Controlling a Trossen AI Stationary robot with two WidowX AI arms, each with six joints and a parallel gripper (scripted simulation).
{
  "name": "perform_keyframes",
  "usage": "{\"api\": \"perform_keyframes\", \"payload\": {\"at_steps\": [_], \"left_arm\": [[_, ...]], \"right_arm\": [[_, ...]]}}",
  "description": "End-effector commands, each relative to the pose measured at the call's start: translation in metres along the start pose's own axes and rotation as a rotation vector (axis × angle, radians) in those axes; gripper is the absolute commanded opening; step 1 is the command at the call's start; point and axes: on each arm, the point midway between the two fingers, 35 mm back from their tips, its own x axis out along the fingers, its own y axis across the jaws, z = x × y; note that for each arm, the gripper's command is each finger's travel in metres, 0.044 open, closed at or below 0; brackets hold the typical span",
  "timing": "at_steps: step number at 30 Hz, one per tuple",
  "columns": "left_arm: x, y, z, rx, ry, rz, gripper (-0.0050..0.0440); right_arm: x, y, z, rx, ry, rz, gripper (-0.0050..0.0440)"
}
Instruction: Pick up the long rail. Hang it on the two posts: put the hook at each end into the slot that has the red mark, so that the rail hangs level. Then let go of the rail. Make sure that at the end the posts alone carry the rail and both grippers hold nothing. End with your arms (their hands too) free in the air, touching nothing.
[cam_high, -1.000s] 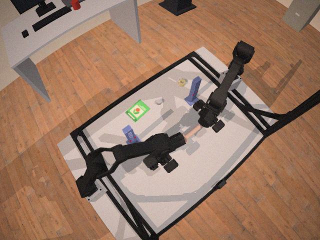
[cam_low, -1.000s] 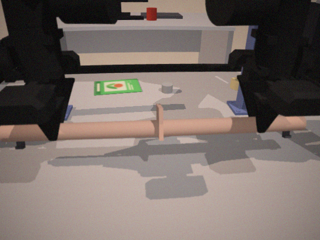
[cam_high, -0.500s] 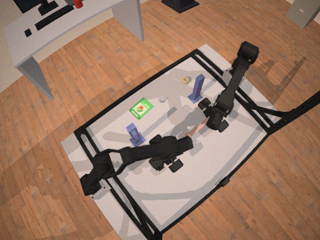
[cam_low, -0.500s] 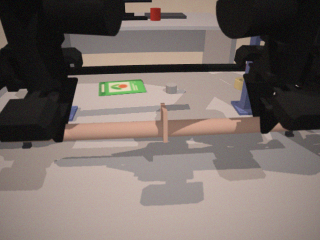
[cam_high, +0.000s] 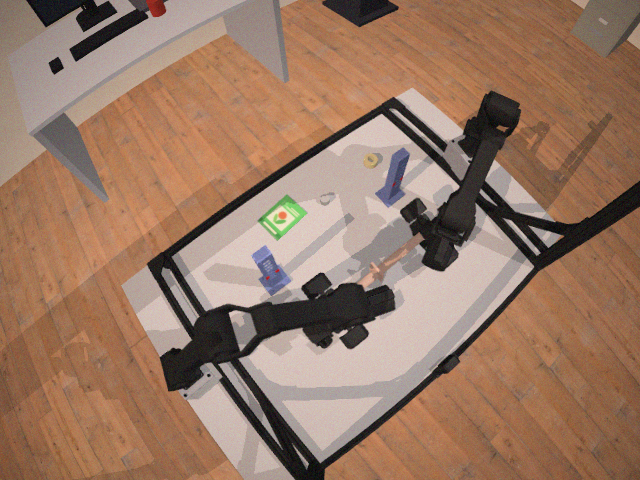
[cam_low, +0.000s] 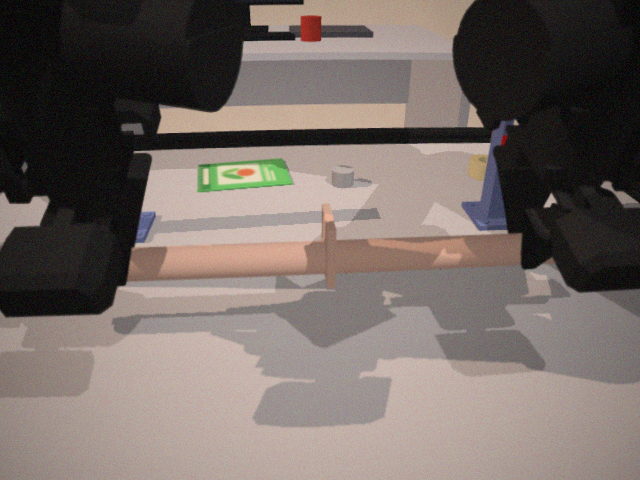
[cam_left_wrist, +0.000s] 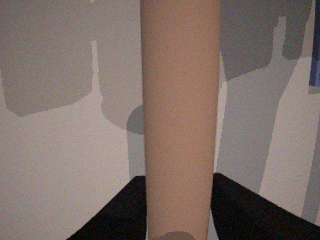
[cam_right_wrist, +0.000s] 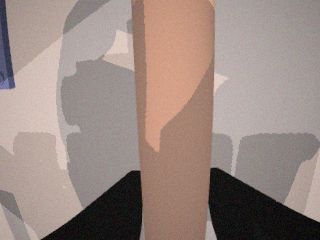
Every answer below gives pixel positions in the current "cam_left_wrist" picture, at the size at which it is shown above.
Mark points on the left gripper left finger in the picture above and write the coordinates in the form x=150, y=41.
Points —
x=124, y=217

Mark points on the long tan rail with center flange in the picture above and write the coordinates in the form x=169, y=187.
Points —
x=180, y=57

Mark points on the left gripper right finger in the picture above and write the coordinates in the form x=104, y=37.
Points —
x=240, y=214

